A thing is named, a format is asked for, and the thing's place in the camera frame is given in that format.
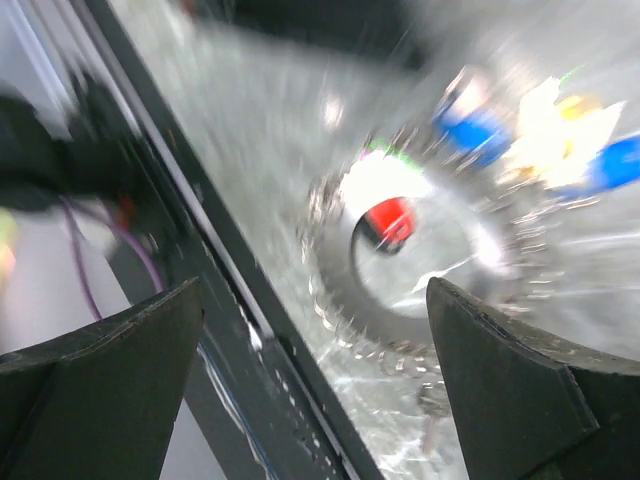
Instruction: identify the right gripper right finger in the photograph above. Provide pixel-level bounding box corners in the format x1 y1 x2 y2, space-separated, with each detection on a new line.
426 278 639 479

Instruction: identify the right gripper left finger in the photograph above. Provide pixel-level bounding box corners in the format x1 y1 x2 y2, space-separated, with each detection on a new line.
1 279 204 480

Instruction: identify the red key tag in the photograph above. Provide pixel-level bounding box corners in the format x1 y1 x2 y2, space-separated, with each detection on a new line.
358 197 416 255

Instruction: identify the large metal keyring with keys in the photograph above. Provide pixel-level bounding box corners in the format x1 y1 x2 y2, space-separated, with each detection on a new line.
301 76 639 450

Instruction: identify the blue key tag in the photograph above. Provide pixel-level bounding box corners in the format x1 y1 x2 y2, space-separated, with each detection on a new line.
432 64 516 169

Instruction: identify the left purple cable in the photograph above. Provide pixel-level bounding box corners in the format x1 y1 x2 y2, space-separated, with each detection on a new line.
59 197 166 321

